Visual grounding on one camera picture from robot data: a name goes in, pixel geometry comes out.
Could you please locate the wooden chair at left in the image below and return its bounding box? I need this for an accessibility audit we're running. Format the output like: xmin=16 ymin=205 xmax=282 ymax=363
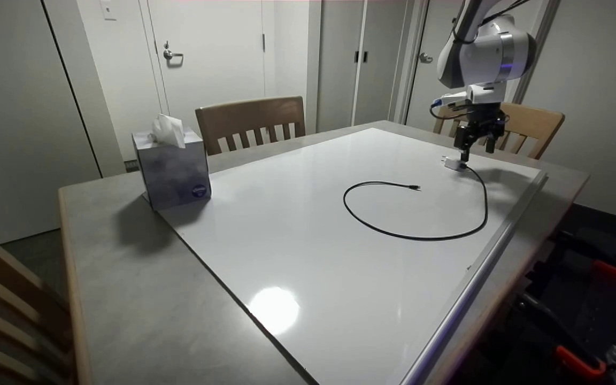
xmin=0 ymin=246 xmax=76 ymax=385

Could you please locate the orange handled clamp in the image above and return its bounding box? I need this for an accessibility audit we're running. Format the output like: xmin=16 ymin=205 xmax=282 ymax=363
xmin=591 ymin=261 xmax=616 ymax=282
xmin=554 ymin=345 xmax=607 ymax=382

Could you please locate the dark wooden chair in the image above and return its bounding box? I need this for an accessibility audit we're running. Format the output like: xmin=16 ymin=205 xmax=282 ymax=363
xmin=194 ymin=97 xmax=305 ymax=154

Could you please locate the black charging cable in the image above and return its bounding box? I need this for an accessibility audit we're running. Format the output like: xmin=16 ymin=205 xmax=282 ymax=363
xmin=339 ymin=166 xmax=491 ymax=245

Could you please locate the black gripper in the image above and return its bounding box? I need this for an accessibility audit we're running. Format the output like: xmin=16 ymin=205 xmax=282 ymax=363
xmin=455 ymin=103 xmax=505 ymax=163

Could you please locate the door lever handle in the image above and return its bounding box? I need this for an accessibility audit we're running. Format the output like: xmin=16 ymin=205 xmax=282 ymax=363
xmin=163 ymin=41 xmax=183 ymax=69

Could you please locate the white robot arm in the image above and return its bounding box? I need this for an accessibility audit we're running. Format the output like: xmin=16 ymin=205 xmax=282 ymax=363
xmin=432 ymin=0 xmax=536 ymax=167

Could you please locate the orange handled clamp upper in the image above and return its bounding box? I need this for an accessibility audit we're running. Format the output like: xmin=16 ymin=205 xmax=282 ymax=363
xmin=591 ymin=261 xmax=616 ymax=282

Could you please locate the wall light switch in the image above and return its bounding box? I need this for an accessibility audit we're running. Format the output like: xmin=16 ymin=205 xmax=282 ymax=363
xmin=102 ymin=0 xmax=118 ymax=22

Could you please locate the white power adapter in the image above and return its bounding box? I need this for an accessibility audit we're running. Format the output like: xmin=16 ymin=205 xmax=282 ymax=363
xmin=443 ymin=159 xmax=466 ymax=171

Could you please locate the light wooden chair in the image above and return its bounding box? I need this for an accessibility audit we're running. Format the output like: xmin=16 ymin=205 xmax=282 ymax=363
xmin=430 ymin=103 xmax=565 ymax=159

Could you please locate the white whiteboard panel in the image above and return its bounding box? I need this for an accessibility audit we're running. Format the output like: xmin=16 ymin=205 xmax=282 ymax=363
xmin=163 ymin=129 xmax=545 ymax=385

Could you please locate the tissue box with tissue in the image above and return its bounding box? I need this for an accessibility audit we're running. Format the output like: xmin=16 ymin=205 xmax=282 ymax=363
xmin=132 ymin=114 xmax=211 ymax=210

